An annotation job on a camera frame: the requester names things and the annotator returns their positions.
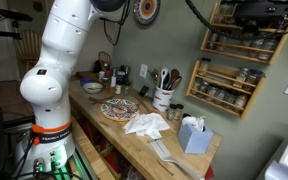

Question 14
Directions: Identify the white crumpled cloth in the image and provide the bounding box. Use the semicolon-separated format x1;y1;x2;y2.
123;113;170;139

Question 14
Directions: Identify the white ceramic bowl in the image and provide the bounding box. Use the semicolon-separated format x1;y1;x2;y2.
83;82;103;94

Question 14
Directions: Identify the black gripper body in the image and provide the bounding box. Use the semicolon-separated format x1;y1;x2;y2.
233;0;288;28

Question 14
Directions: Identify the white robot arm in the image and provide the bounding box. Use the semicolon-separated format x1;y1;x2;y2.
16;0;129;174

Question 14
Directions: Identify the white plastic spatula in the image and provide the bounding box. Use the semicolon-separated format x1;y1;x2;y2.
148;138;205;180

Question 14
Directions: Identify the blue tissue box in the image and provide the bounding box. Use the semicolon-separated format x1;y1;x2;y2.
177;116;214;154

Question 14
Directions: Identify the lower wooden spice rack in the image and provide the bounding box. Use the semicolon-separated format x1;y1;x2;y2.
186;60;266;119

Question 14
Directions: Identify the colourful patterned plate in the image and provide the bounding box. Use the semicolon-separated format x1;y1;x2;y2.
100;99;139;122

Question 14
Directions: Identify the blue plastic bowl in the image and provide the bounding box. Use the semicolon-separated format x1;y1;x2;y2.
80;78;94;87

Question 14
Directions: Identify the small spice bottle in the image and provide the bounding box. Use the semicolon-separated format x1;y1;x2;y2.
173;104;184;122
167;103;176;120

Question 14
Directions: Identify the wooden chair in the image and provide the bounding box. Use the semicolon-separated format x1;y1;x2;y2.
15;30;41;73

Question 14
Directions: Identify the white utensil crock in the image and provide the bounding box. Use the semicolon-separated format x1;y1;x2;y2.
152;87;174;112

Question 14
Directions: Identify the wooden spice rack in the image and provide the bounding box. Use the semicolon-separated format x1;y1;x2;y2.
186;60;266;119
201;0;288;64

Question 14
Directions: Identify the white wall outlet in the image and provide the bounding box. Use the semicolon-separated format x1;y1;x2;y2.
139;64;148;78

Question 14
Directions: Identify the upper wooden spice rack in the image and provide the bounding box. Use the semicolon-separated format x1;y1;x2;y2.
201;0;288;64

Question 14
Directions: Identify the decorative wall plate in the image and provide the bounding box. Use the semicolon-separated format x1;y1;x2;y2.
133;0;161;25

